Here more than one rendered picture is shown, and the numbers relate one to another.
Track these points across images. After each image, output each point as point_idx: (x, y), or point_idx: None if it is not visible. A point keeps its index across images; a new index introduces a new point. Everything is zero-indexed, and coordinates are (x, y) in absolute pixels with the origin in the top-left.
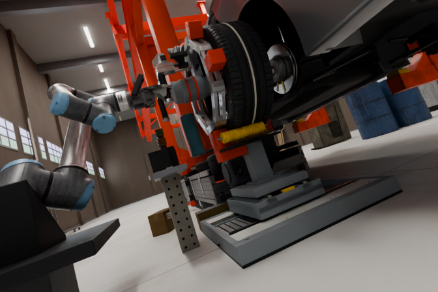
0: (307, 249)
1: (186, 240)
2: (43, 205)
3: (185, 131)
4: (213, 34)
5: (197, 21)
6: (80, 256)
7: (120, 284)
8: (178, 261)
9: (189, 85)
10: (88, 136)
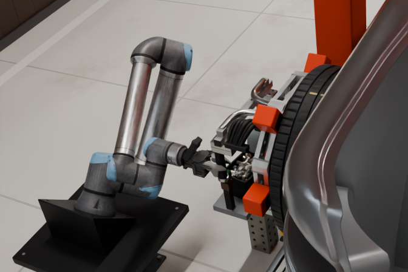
0: None
1: (257, 243)
2: (111, 219)
3: None
4: (272, 163)
5: (265, 125)
6: None
7: (190, 238)
8: (236, 260)
9: (266, 151)
10: (169, 120)
